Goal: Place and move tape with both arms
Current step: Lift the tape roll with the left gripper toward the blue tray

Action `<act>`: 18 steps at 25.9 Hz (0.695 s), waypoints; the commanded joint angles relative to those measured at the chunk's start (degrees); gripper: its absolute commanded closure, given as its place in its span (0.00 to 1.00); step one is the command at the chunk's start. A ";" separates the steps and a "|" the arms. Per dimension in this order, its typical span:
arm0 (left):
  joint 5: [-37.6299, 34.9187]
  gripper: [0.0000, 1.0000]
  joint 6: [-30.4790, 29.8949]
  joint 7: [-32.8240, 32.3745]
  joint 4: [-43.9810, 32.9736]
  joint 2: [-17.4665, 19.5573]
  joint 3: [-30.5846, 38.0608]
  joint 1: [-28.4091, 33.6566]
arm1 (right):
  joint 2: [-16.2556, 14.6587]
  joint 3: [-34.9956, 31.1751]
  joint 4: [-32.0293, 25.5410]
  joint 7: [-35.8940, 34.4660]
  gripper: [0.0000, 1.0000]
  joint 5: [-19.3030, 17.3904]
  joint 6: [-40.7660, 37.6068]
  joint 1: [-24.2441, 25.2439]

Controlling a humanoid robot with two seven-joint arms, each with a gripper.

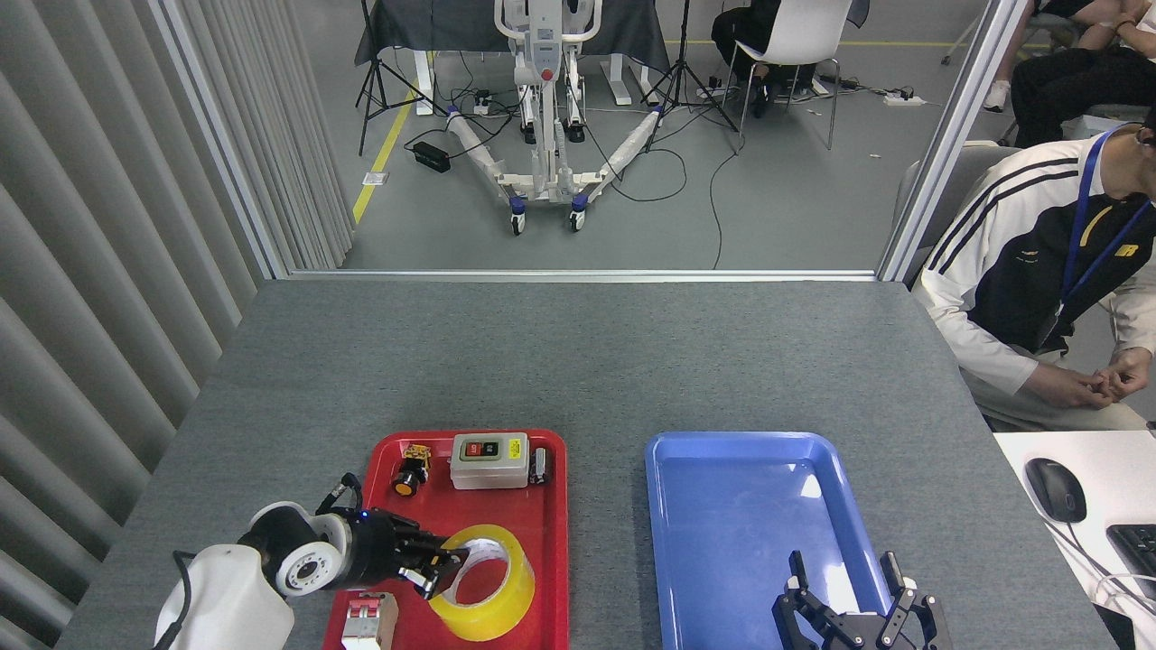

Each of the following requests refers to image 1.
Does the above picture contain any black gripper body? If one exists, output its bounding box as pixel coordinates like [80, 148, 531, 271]
[816, 612, 915, 650]
[348, 509, 422, 590]

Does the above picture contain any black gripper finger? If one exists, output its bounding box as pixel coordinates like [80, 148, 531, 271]
[771, 550, 843, 650]
[878, 550, 956, 650]
[396, 556, 465, 602]
[397, 518, 471, 565]

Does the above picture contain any yellow tape roll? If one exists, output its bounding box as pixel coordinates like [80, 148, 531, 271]
[427, 525, 536, 643]

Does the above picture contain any person's right hand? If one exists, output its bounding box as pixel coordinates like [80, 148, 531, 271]
[1023, 360, 1119, 411]

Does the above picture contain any person's left hand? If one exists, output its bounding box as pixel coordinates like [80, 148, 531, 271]
[1093, 347, 1156, 404]

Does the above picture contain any white red circuit breaker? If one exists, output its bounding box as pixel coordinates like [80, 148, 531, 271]
[341, 592, 399, 650]

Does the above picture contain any yellow black push button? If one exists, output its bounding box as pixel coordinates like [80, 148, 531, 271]
[391, 443, 433, 498]

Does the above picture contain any red plastic tray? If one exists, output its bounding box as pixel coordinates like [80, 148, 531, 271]
[322, 429, 570, 650]

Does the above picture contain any blue plastic tray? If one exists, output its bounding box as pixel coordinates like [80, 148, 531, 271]
[645, 432, 890, 650]

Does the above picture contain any black computer mouse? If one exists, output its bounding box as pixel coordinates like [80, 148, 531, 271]
[1025, 458, 1088, 525]

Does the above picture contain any black keyboard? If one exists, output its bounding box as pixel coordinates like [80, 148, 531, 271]
[1106, 524, 1156, 602]

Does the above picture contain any white desk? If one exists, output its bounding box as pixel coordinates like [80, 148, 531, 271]
[993, 431, 1156, 650]

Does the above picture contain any white stand on wheels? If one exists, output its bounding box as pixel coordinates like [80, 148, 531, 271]
[444, 0, 666, 237]

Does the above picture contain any grey chair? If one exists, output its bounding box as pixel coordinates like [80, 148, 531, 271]
[892, 142, 1026, 272]

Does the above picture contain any black tripod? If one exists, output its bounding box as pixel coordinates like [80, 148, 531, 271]
[640, 0, 747, 155]
[355, 0, 449, 157]

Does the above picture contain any table with dark cloth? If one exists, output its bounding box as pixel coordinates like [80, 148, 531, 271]
[354, 0, 672, 116]

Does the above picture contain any person in black trousers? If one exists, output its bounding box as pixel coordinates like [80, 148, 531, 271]
[1010, 0, 1156, 151]

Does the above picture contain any person with white shoe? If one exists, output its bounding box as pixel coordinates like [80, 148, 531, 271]
[983, 0, 1098, 115]

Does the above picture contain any white chair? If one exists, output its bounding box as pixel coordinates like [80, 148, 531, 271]
[722, 0, 855, 151]

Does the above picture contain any white switch box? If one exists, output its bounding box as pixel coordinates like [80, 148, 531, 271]
[450, 432, 530, 490]

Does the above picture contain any white cable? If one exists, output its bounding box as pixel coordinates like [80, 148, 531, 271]
[1046, 518, 1156, 617]

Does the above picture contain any silver rail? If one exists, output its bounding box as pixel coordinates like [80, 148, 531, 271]
[287, 268, 882, 283]

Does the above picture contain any seated person with lanyard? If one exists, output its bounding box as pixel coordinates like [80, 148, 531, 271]
[912, 107, 1156, 432]

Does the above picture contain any black floor cable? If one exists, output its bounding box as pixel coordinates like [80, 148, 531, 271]
[583, 108, 750, 272]

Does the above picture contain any silver post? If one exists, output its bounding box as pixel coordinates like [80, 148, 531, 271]
[876, 0, 1032, 283]
[147, 0, 292, 282]

